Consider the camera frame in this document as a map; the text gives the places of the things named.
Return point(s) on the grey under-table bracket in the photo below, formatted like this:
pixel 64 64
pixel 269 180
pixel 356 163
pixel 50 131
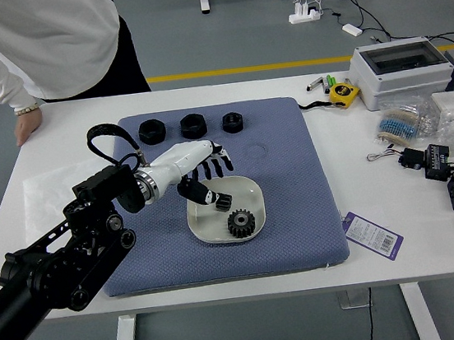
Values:
pixel 350 299

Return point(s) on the purple barcode tag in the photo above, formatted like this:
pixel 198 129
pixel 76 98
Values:
pixel 373 235

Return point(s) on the white power strip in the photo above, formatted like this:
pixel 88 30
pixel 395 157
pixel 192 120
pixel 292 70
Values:
pixel 303 16

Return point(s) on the blue-grey quilted mat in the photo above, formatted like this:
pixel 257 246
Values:
pixel 288 195

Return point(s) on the person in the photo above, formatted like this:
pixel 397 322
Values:
pixel 54 42

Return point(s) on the white power adapter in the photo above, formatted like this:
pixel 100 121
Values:
pixel 352 29

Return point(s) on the small black gear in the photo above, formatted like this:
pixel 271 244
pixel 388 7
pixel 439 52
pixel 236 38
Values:
pixel 225 203

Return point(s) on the large black hex nut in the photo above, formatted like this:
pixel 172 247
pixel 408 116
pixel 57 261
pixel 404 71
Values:
pixel 193 127
pixel 152 132

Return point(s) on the white electrical enclosure box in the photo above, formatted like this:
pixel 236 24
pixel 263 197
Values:
pixel 398 82

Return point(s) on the silver metal tool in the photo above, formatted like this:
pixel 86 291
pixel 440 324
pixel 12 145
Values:
pixel 316 84

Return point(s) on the big black gear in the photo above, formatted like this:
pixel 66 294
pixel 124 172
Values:
pixel 242 223

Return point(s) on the clear printed plastic bag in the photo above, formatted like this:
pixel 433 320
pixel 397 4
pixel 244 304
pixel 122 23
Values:
pixel 47 188

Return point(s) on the yellow tape measure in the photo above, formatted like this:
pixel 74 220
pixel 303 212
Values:
pixel 344 94

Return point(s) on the white square dish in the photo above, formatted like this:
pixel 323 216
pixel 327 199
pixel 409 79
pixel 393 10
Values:
pixel 248 192

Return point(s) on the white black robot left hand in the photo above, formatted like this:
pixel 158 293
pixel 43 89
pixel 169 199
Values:
pixel 180 157

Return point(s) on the person's hand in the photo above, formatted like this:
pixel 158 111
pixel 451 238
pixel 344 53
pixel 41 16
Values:
pixel 27 126

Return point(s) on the black electronic module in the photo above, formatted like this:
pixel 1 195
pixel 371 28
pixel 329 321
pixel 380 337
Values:
pixel 437 162

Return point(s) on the small black hex nut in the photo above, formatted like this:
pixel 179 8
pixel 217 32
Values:
pixel 233 123

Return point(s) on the bag of blue resistors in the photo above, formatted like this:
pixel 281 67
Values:
pixel 400 126

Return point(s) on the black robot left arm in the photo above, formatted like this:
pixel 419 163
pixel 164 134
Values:
pixel 100 185

